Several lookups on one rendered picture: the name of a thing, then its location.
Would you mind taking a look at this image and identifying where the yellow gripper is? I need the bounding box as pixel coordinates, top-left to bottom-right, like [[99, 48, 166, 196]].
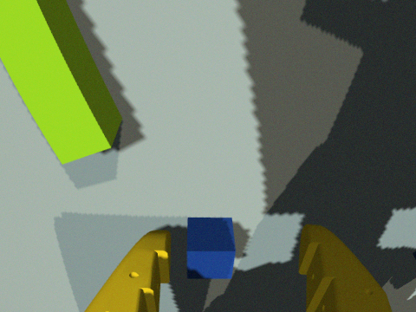
[[84, 224, 392, 312]]

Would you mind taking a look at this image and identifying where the lime green rod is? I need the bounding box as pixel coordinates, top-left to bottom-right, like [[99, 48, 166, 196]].
[[0, 0, 122, 164]]

